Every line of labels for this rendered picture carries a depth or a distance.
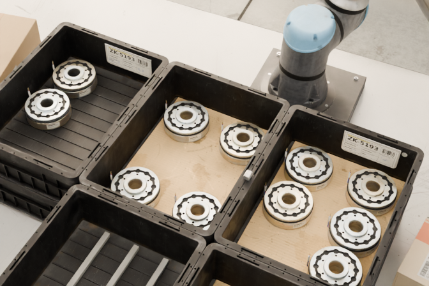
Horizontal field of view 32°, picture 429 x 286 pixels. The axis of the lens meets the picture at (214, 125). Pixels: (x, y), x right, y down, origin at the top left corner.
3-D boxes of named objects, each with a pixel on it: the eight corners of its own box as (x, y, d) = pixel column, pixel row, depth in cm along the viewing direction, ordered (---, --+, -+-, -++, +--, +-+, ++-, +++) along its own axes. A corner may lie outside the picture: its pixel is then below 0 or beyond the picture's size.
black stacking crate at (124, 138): (173, 96, 182) (172, 61, 174) (286, 138, 174) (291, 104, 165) (83, 216, 158) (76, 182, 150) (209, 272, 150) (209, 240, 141)
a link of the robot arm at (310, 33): (269, 62, 185) (276, 18, 175) (299, 36, 193) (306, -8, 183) (310, 84, 180) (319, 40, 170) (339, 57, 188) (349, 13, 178)
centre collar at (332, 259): (327, 254, 147) (327, 252, 146) (351, 262, 146) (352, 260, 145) (320, 274, 144) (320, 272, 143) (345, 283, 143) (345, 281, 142)
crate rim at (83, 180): (172, 66, 175) (172, 59, 174) (291, 109, 167) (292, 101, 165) (76, 188, 151) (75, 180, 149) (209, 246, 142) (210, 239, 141)
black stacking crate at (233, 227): (288, 138, 174) (292, 105, 165) (413, 186, 165) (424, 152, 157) (210, 272, 150) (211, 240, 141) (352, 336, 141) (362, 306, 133)
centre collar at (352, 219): (346, 214, 153) (346, 212, 153) (369, 221, 152) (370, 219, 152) (340, 233, 150) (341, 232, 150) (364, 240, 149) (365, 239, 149)
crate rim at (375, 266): (292, 109, 167) (292, 101, 165) (424, 157, 158) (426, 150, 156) (210, 246, 142) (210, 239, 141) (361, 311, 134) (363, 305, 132)
